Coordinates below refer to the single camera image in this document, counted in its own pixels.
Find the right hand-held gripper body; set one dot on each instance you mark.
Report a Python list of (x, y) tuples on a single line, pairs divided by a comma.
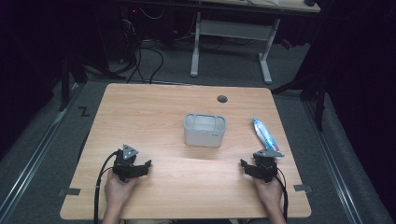
[(265, 166)]

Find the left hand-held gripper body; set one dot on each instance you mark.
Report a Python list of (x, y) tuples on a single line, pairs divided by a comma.
[(124, 163)]

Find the blue white toothpaste tube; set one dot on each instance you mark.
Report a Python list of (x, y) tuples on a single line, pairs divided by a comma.
[(265, 135)]

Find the grey white plastic container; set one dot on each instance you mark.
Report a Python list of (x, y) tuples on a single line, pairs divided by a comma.
[(204, 132)]

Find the person's left hand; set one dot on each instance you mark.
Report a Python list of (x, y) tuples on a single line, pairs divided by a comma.
[(117, 189)]

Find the person's right hand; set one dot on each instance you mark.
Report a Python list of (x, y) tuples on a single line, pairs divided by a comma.
[(269, 194)]

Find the grey tape strip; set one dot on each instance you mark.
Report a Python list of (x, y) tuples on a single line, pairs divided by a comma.
[(302, 188), (72, 192)]

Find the black floor tape mark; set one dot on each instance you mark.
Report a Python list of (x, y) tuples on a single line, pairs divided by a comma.
[(84, 111)]

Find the dark round table grommet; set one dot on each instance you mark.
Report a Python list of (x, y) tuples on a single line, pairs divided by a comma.
[(222, 99)]

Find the black metal stand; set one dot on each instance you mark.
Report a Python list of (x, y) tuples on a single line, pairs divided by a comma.
[(314, 93), (66, 81)]

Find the dark computer tower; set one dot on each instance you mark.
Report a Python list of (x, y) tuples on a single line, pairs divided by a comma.
[(130, 31)]

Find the white-legged wooden desk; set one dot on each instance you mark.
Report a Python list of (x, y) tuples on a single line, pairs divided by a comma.
[(233, 29)]

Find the metal floor rail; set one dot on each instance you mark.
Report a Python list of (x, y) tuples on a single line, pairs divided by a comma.
[(37, 146), (334, 161)]

